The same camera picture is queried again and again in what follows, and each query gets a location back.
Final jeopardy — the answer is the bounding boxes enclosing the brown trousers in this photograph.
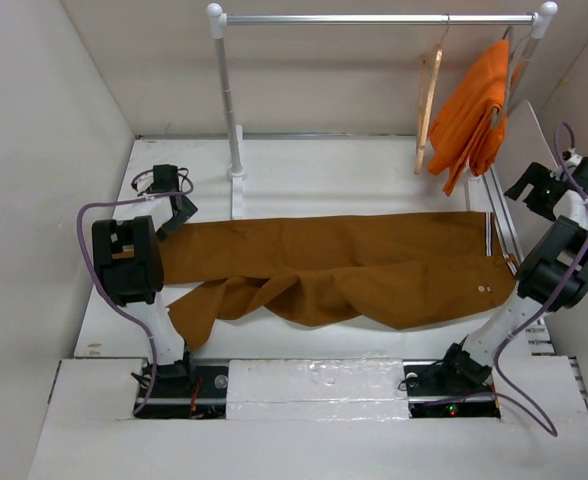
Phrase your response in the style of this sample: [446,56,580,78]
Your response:
[160,212,516,350]

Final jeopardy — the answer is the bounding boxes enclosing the white and metal clothes rack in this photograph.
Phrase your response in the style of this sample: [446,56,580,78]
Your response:
[205,1,559,221]

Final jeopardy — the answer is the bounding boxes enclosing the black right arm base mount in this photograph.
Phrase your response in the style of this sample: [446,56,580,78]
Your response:
[398,343,501,419]

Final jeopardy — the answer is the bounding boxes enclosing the orange hanging garment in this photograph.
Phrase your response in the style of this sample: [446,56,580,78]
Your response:
[427,39,510,196]

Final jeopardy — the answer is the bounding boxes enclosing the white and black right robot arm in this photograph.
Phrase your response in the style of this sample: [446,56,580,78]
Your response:
[436,151,588,394]

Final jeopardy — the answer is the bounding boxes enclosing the empty wooden hanger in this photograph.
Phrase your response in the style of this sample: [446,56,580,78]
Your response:
[414,15,450,175]

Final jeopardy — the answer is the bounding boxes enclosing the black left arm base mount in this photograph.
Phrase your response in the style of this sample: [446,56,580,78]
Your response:
[131,351,229,420]

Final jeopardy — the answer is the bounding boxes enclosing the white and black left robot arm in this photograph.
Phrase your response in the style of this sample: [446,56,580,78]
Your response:
[91,164,198,397]

